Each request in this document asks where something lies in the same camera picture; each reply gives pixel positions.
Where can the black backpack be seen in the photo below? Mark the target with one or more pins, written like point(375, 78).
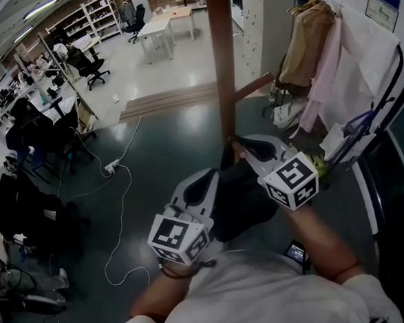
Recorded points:
point(239, 196)

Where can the black garment rail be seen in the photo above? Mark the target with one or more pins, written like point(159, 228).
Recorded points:
point(400, 61)

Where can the long white office desk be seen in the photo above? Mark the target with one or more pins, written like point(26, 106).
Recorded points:
point(65, 102)

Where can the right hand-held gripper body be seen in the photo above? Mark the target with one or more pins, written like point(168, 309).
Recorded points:
point(293, 182)

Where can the black device with screen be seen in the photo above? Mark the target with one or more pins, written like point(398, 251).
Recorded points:
point(295, 254)

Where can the yellow-green bag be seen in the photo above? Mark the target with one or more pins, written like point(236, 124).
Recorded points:
point(321, 168)

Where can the person's left forearm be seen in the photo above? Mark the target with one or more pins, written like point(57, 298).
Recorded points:
point(156, 295)

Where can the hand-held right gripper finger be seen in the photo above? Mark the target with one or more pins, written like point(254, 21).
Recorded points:
point(282, 150)
point(261, 167)

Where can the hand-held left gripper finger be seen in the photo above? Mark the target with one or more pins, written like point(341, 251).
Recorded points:
point(178, 197)
point(213, 198)

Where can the tan coat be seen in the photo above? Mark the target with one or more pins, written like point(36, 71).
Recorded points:
point(304, 46)

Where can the white power strip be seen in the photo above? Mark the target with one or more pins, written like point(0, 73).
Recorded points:
point(113, 166)

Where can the framed wall sign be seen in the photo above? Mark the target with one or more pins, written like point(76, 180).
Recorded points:
point(381, 12)

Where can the white locker cabinet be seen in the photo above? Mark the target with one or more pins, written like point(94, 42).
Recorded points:
point(258, 22)

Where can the wooden coat stand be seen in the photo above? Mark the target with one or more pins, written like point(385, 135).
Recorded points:
point(222, 52)

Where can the person's white T-shirt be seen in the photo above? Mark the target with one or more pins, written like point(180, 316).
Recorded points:
point(253, 298)

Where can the black office chair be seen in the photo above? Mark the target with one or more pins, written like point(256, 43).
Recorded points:
point(41, 134)
point(137, 20)
point(85, 65)

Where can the white shelving unit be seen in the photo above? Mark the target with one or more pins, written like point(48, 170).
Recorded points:
point(103, 12)

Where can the white shoes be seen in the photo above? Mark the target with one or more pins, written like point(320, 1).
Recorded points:
point(288, 115)

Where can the pink shirt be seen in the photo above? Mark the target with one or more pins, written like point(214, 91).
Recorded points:
point(324, 90)

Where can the small white floor box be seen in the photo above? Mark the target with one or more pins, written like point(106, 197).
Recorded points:
point(115, 98)

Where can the white garment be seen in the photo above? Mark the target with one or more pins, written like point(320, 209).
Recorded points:
point(364, 59)

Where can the grey metal shelving frame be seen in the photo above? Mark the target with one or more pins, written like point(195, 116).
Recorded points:
point(80, 97)

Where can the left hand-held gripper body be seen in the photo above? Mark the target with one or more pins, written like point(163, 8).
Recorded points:
point(176, 235)

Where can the clear water bottle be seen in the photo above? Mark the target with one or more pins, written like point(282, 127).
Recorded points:
point(273, 93)

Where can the white table with wooden top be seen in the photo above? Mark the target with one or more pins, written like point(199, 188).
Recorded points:
point(164, 18)

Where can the black chair with dark jacket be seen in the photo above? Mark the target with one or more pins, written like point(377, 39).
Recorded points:
point(37, 217)

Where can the person's right forearm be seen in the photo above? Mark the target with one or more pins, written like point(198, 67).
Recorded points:
point(318, 246)

